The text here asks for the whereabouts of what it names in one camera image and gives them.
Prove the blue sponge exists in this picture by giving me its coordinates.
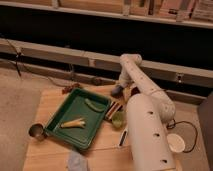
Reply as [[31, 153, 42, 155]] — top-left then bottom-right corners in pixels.
[[111, 85, 123, 98]]

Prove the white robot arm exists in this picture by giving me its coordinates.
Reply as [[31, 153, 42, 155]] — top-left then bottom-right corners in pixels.
[[119, 54, 175, 171]]

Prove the green pea pod toy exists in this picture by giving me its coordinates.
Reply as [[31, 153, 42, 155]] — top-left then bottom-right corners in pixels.
[[84, 98, 104, 112]]

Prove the striped wooden block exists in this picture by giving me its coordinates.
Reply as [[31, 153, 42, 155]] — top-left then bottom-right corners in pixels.
[[105, 102, 122, 120]]

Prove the small green cup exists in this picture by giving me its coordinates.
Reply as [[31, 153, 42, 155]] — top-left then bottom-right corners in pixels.
[[112, 111, 124, 129]]

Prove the brown toy on table edge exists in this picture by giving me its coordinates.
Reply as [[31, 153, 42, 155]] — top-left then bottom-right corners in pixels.
[[62, 83, 81, 94]]

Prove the green plastic tray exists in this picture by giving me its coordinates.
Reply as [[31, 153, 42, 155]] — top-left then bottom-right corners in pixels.
[[45, 88, 111, 150]]

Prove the grey cloth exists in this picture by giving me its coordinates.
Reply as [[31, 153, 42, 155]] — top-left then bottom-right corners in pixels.
[[67, 151, 89, 171]]

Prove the white plastic cup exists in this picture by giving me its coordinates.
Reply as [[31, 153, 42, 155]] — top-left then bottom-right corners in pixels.
[[167, 134, 185, 153]]

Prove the black cable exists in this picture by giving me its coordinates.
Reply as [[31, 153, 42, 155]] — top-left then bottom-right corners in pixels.
[[166, 120, 199, 154]]

